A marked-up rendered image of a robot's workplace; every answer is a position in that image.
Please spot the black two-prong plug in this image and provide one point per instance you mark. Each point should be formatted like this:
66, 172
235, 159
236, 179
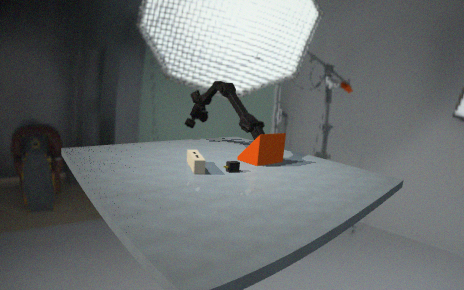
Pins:
232, 166

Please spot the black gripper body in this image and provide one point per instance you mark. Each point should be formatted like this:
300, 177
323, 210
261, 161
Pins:
191, 122

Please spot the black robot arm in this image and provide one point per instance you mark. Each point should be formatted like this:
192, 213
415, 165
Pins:
248, 122

